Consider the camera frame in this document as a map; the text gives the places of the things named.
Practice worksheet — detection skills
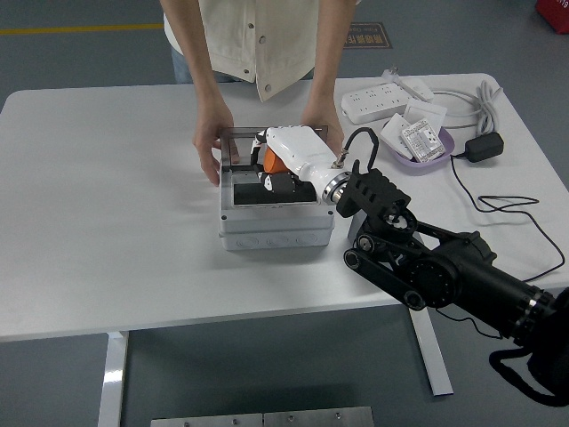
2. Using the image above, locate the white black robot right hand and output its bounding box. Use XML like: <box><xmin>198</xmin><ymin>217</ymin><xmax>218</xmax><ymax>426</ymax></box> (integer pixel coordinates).
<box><xmin>248</xmin><ymin>125</ymin><xmax>344</xmax><ymax>199</ymax></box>

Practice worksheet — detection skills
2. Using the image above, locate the person's right hand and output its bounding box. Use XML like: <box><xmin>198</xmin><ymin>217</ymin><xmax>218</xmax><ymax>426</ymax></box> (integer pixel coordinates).
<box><xmin>191</xmin><ymin>104</ymin><xmax>241</xmax><ymax>188</ymax></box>

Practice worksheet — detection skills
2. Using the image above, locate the person's left hand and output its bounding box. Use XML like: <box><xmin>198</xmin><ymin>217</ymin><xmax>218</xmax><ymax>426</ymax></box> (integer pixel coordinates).
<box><xmin>300</xmin><ymin>105</ymin><xmax>346</xmax><ymax>152</ymax></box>

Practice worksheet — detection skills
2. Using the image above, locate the orange cylindrical battery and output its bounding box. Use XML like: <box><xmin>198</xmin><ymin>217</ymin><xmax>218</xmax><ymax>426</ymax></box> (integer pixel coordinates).
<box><xmin>261</xmin><ymin>145</ymin><xmax>288</xmax><ymax>175</ymax></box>

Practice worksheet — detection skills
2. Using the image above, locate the grey box cover frame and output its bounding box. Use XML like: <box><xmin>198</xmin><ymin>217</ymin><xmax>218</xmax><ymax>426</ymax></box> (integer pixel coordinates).
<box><xmin>218</xmin><ymin>162</ymin><xmax>335</xmax><ymax>235</ymax></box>

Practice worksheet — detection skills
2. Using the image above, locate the grey junction box base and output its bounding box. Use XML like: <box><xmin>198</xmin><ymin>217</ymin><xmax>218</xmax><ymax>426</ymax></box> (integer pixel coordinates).
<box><xmin>219</xmin><ymin>227</ymin><xmax>334</xmax><ymax>253</ymax></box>

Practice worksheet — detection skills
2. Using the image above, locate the white power strip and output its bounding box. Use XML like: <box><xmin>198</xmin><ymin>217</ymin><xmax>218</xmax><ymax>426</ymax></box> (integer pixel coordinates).
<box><xmin>340</xmin><ymin>81</ymin><xmax>413</xmax><ymax>125</ymax></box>

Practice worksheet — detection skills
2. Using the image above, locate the white plain socket panel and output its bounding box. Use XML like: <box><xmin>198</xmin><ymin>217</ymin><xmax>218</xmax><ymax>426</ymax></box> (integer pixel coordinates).
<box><xmin>379</xmin><ymin>113</ymin><xmax>413</xmax><ymax>159</ymax></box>

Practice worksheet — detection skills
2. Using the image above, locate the white power plug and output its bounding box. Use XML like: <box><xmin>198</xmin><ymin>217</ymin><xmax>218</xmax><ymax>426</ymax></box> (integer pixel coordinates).
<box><xmin>381</xmin><ymin>62</ymin><xmax>406</xmax><ymax>85</ymax></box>

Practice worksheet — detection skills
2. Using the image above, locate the labelled white socket panel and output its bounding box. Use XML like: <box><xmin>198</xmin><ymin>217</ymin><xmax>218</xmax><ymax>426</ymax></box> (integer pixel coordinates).
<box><xmin>399</xmin><ymin>118</ymin><xmax>448</xmax><ymax>164</ymax></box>

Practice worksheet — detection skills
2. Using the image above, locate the white square socket panel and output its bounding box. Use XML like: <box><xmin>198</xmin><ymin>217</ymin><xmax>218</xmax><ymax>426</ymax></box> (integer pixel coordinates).
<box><xmin>402</xmin><ymin>98</ymin><xmax>448</xmax><ymax>130</ymax></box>

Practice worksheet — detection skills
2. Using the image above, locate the purple plastic tray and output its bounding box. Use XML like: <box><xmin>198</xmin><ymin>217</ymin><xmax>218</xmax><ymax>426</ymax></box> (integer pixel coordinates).
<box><xmin>380</xmin><ymin>125</ymin><xmax>455</xmax><ymax>177</ymax></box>

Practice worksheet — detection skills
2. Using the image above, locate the dark floor sign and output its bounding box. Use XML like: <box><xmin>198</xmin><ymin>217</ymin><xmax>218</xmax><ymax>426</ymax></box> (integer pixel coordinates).
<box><xmin>341</xmin><ymin>21</ymin><xmax>395</xmax><ymax>50</ymax></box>

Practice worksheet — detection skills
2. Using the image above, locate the person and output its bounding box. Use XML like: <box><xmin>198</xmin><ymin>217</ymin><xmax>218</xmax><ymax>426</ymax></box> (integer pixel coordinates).
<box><xmin>159</xmin><ymin>0</ymin><xmax>359</xmax><ymax>103</ymax></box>

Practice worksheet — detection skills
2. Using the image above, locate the black power adapter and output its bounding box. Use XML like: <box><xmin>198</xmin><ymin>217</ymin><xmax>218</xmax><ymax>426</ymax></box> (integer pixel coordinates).
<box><xmin>463</xmin><ymin>132</ymin><xmax>506</xmax><ymax>164</ymax></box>

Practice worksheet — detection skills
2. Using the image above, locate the white table leg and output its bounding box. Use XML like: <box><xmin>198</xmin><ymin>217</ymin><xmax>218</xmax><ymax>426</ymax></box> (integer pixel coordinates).
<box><xmin>408</xmin><ymin>304</ymin><xmax>454</xmax><ymax>396</ymax></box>
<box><xmin>97</xmin><ymin>331</ymin><xmax>130</xmax><ymax>427</ymax></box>

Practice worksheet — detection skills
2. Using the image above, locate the red object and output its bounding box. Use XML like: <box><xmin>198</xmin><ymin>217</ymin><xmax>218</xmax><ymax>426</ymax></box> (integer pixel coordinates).
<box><xmin>533</xmin><ymin>0</ymin><xmax>569</xmax><ymax>33</ymax></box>

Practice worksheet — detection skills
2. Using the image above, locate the grey metal plate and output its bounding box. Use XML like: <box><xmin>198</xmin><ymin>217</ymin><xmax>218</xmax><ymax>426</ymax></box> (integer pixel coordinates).
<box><xmin>262</xmin><ymin>405</ymin><xmax>374</xmax><ymax>427</ymax></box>
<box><xmin>149</xmin><ymin>413</ymin><xmax>265</xmax><ymax>427</ymax></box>

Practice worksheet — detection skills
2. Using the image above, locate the thin black cord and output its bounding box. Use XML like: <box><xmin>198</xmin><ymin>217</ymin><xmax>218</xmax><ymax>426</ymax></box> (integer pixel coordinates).
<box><xmin>437</xmin><ymin>153</ymin><xmax>566</xmax><ymax>342</ymax></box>

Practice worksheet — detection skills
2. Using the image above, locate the white thin cable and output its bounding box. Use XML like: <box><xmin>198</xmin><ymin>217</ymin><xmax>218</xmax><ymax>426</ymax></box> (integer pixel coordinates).
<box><xmin>430</xmin><ymin>90</ymin><xmax>484</xmax><ymax>131</ymax></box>

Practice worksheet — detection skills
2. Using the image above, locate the grey bundled cable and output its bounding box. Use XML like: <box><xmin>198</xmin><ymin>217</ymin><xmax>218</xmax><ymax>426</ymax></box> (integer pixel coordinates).
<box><xmin>475</xmin><ymin>79</ymin><xmax>506</xmax><ymax>137</ymax></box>

